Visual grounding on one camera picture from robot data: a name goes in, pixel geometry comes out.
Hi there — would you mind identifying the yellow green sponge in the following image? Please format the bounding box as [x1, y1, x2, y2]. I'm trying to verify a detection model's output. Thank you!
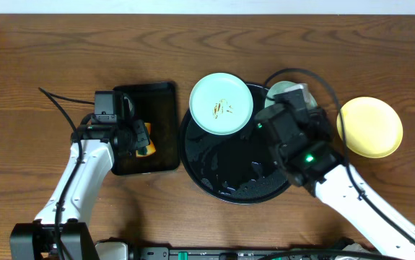
[135, 122, 157, 158]

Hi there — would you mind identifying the mint plate with sauce smear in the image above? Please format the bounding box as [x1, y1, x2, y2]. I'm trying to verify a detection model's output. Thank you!
[264, 81, 318, 109]

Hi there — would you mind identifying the yellow plate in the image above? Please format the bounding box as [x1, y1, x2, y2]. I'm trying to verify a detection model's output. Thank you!
[336, 97, 403, 158]

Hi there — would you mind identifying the mint plate with crumbs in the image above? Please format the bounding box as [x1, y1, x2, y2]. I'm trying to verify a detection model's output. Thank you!
[189, 73, 253, 135]

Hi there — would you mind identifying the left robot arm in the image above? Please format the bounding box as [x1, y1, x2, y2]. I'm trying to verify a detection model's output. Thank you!
[9, 90, 150, 259]

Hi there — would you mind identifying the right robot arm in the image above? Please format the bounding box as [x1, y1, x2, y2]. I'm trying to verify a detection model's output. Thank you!
[254, 94, 415, 259]

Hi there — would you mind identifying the rectangular black tray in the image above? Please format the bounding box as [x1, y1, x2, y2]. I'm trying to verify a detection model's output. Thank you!
[112, 82, 180, 176]

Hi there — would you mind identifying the round black tray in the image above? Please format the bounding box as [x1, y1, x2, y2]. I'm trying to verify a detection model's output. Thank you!
[178, 82, 306, 205]

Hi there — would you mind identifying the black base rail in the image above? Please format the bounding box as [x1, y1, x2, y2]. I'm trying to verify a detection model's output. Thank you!
[98, 246, 374, 260]

